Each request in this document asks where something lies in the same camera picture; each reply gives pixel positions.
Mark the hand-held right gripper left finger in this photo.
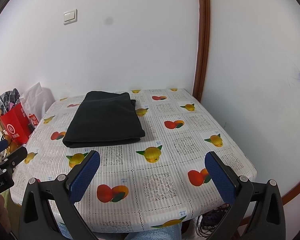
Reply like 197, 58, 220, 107
18, 150, 101, 240

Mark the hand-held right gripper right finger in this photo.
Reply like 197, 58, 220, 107
204, 151, 286, 240

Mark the black sweatshirt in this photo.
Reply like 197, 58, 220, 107
62, 91, 146, 149

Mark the green mat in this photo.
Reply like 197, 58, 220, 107
3, 189, 16, 205

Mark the red paper bag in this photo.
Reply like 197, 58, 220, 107
0, 102, 32, 145

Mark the small red white bag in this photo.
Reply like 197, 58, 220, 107
28, 114, 38, 132

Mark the grey plaid cloth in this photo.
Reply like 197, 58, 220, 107
0, 88, 21, 115

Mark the fruit print tablecloth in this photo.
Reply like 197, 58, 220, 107
9, 88, 258, 233

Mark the white plastic bag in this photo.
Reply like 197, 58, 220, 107
20, 81, 56, 120

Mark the brown wooden baseboard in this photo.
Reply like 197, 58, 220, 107
281, 170, 300, 205

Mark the tangle of black cables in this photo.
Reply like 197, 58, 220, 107
195, 204, 230, 238

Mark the brown wooden door frame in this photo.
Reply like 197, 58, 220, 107
192, 0, 211, 103

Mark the white light switch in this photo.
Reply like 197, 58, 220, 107
63, 9, 78, 25

